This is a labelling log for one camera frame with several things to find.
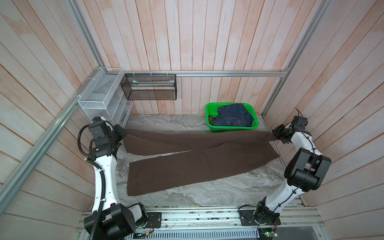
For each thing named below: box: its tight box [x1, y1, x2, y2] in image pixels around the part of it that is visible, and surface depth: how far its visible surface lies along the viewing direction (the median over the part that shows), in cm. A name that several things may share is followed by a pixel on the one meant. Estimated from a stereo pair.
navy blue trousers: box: [209, 103, 255, 127], surface depth 115 cm
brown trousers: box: [123, 129, 280, 196], surface depth 94 cm
